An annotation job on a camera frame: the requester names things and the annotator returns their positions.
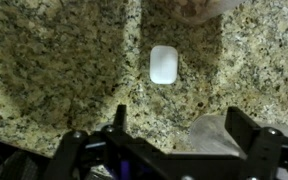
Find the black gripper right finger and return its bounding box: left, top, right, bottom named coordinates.
left=224, top=106, right=288, bottom=180

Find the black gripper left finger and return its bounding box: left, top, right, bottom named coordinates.
left=43, top=104, right=172, bottom=180

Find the white earbuds case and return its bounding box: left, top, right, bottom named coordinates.
left=149, top=45, right=179, bottom=85

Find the clear tall plastic cup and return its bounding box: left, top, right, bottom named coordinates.
left=189, top=114, right=248, bottom=158

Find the clear plastic container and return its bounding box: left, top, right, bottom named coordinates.
left=150, top=0, right=247, bottom=25

